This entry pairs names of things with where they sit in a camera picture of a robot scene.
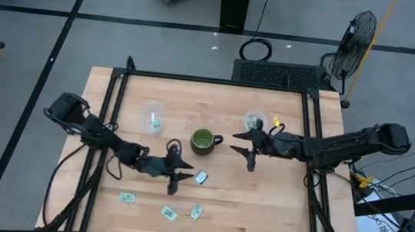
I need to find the black upright panel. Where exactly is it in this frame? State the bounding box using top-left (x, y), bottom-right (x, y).
top-left (217, 0), bottom-right (252, 35)

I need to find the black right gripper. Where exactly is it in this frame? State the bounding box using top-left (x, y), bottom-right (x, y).
top-left (227, 116), bottom-right (281, 176)

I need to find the dark green ceramic mug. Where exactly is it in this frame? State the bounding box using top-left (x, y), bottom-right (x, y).
top-left (188, 127), bottom-right (225, 158)

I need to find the clear plastic container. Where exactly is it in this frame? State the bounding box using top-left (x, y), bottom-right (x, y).
top-left (241, 108), bottom-right (271, 134)
top-left (141, 100), bottom-right (166, 138)

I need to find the black perforated computer case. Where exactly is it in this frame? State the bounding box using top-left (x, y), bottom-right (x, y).
top-left (231, 56), bottom-right (332, 92)

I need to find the white paper sheet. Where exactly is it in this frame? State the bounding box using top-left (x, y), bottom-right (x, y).
top-left (353, 187), bottom-right (405, 232)

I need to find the yellow slanted pole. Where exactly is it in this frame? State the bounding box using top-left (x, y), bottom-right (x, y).
top-left (339, 0), bottom-right (399, 114)

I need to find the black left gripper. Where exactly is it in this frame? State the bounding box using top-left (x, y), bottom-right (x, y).
top-left (140, 141), bottom-right (198, 198)

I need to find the coiled black cable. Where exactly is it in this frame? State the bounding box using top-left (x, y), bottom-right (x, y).
top-left (237, 0), bottom-right (279, 64)

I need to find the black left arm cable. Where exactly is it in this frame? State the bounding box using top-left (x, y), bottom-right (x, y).
top-left (40, 140), bottom-right (89, 230)

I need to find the black diagonal beam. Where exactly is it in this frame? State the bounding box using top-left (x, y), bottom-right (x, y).
top-left (353, 180), bottom-right (415, 224)

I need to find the yellow plastic clamp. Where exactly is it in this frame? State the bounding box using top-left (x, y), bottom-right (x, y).
top-left (352, 172), bottom-right (375, 191)

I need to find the black standing fan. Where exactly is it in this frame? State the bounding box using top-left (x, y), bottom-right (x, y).
top-left (317, 5), bottom-right (379, 99)

